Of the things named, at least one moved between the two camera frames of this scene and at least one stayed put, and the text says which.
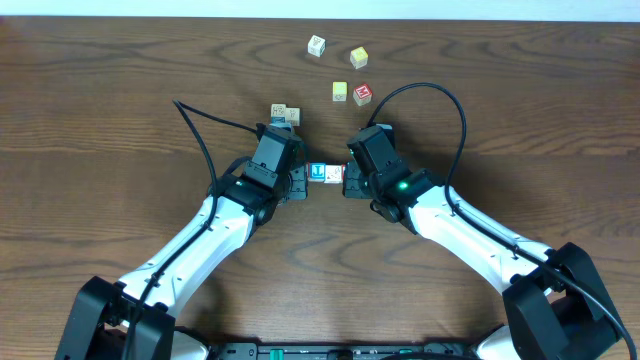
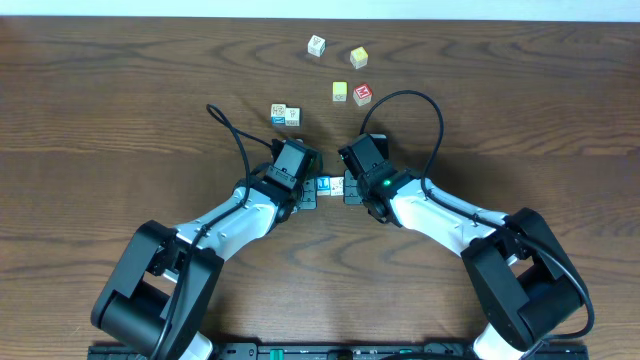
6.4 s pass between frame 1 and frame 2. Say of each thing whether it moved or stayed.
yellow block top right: stayed
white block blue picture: stayed
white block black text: stayed
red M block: stayed
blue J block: moved
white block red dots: moved
